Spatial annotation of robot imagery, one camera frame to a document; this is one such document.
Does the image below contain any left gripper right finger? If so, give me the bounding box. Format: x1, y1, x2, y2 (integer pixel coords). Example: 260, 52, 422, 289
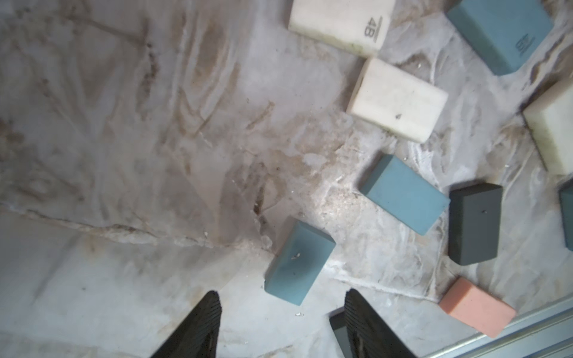
344, 289, 416, 358

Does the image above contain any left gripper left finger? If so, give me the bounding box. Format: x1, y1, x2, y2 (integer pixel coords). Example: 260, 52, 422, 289
152, 290, 222, 358

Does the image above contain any teal eraser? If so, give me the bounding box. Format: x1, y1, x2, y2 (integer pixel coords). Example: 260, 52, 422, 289
264, 220, 337, 306
446, 0, 554, 76
560, 181, 573, 251

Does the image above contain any black eraser bottom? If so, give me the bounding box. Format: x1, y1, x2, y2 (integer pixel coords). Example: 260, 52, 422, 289
329, 310, 353, 358

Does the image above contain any black eraser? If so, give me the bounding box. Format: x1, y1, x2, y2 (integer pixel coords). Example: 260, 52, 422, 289
448, 183, 503, 266
329, 310, 353, 358

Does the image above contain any pink eraser bottom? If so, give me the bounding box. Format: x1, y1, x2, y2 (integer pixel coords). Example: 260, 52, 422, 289
439, 277, 516, 338

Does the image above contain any teal eraser middle low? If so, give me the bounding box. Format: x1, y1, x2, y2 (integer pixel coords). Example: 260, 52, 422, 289
360, 155, 450, 235

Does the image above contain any black eraser middle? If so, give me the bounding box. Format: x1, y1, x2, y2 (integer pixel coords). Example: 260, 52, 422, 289
448, 183, 503, 266

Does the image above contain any white eraser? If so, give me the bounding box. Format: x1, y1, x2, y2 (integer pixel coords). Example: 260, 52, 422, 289
346, 58, 449, 143
288, 0, 396, 58
523, 78, 572, 175

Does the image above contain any white eraser lower middle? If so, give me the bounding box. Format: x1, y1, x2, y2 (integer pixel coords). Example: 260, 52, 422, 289
523, 78, 572, 175

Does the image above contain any white eraser top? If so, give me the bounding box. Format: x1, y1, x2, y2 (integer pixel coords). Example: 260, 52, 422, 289
288, 0, 396, 58

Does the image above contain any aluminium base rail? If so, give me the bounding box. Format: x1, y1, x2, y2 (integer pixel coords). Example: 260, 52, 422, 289
425, 294, 572, 357

